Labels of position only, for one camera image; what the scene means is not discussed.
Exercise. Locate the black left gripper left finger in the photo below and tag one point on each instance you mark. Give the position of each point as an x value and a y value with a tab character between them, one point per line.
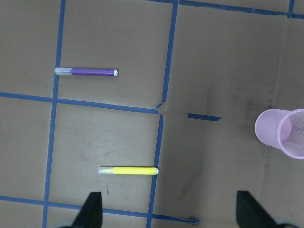
91	213

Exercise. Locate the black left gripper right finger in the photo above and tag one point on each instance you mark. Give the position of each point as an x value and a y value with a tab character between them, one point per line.
250	214

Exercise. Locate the yellow highlighter pen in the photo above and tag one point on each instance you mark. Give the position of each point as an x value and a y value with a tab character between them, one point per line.
128	170

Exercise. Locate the purple marker pen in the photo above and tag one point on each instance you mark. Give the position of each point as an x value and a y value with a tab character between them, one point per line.
87	71

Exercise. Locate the pink mesh cup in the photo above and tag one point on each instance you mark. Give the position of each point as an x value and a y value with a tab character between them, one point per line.
282	129

